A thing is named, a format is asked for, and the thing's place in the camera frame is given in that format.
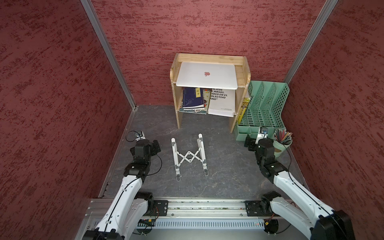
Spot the silver laptop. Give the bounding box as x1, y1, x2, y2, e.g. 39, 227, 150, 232
176, 62, 238, 90

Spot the green pencil cup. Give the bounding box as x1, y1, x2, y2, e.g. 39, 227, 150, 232
273, 139, 293, 158

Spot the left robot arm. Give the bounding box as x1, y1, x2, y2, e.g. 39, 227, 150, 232
82, 139, 161, 240

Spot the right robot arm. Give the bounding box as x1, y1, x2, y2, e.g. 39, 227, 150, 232
245, 136, 356, 240

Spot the silver folding laptop stand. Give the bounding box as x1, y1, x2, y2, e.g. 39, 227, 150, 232
171, 134, 209, 182

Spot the coloured pencils bundle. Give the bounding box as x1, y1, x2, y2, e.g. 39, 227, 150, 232
274, 129, 293, 145

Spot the mint green file organizer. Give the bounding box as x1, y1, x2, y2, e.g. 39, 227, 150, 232
234, 81, 290, 142

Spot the yellow book in organizer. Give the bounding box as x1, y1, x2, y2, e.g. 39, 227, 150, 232
237, 98, 250, 125

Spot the white book black text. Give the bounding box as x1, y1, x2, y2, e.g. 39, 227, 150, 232
208, 89, 236, 118

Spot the stack of books under blue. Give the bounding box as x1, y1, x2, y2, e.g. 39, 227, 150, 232
179, 88, 211, 115

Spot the dark blue book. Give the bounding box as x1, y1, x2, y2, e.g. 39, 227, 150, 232
183, 87, 205, 109

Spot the wooden shelf stand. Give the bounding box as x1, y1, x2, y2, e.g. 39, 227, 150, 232
170, 53, 251, 133

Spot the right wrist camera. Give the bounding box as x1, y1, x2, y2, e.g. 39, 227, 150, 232
255, 127, 268, 144

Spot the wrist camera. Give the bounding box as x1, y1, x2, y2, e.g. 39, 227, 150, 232
255, 127, 268, 144
135, 131, 146, 141

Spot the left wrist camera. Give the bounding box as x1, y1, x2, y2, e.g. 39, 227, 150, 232
135, 131, 146, 141

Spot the aluminium mounting rail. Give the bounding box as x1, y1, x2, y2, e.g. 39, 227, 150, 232
85, 197, 329, 219

